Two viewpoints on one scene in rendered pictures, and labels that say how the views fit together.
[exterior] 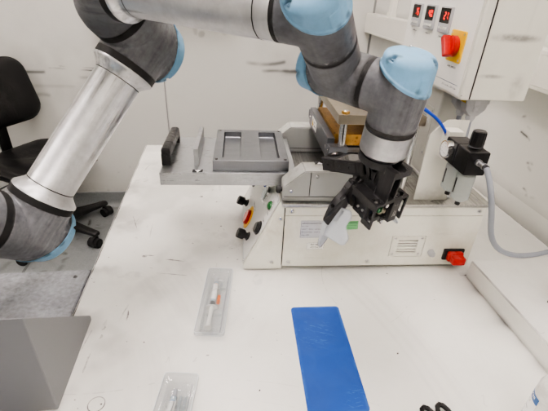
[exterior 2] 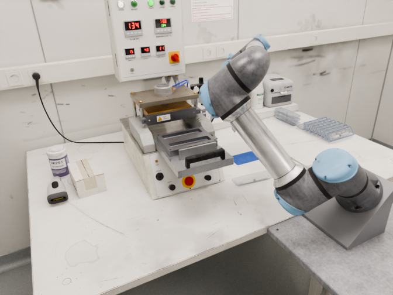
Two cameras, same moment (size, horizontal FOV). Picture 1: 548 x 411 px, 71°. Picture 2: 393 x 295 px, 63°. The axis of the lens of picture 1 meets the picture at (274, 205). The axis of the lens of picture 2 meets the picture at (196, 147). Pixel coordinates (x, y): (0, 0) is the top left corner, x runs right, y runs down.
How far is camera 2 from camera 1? 1.69 m
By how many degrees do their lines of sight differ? 90
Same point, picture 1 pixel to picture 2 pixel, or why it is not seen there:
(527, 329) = (216, 125)
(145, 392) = not seen: hidden behind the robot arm
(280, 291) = (230, 169)
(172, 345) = not seen: hidden behind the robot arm
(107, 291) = (275, 212)
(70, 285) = (283, 227)
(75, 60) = not seen: outside the picture
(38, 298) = (300, 232)
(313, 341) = (249, 158)
